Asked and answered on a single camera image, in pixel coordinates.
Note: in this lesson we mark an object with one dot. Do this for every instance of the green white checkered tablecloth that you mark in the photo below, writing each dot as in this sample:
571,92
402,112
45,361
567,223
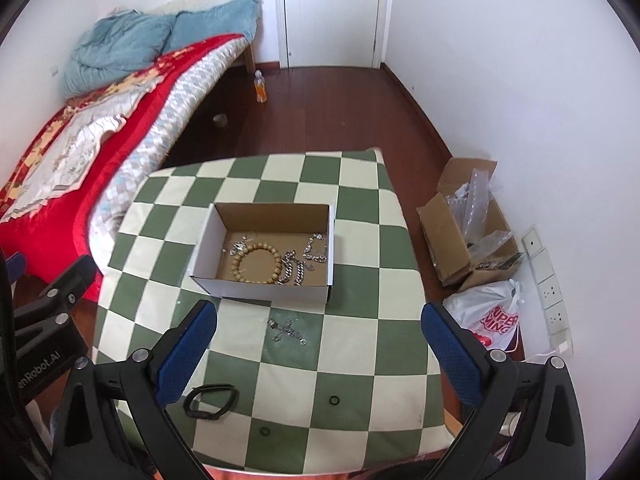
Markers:
350,360

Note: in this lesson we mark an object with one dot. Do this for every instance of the white door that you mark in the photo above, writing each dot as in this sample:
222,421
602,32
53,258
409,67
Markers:
330,15

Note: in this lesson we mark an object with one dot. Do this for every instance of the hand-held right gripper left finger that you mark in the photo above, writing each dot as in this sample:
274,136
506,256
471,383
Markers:
186,357

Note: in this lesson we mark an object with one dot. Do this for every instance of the white red printed plastic bag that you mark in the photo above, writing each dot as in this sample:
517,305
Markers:
480,310

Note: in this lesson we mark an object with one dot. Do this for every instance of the clear plastic bags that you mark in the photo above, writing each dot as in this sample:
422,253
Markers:
475,200

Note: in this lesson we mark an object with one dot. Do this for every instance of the white cardboard box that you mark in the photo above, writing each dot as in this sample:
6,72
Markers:
250,287

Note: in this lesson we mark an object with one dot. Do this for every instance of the bed with quilted mattress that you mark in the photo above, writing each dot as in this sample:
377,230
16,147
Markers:
192,90

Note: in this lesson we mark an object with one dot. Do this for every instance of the brown cardboard box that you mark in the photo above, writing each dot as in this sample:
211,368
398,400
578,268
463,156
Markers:
445,240

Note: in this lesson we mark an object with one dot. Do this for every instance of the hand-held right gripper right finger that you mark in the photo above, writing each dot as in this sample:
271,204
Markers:
450,346

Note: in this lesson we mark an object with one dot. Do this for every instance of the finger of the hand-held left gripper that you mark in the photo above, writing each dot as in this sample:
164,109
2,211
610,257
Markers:
16,264
65,285

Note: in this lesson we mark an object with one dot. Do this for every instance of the white socket strip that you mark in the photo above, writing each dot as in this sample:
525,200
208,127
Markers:
550,290

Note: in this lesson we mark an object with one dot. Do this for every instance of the red patterned blanket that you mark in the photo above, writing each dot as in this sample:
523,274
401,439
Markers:
145,105

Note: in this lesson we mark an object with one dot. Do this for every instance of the blue quilt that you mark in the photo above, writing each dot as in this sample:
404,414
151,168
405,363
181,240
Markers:
120,40

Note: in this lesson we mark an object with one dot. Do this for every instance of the orange drink bottle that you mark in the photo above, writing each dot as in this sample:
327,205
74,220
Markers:
260,91

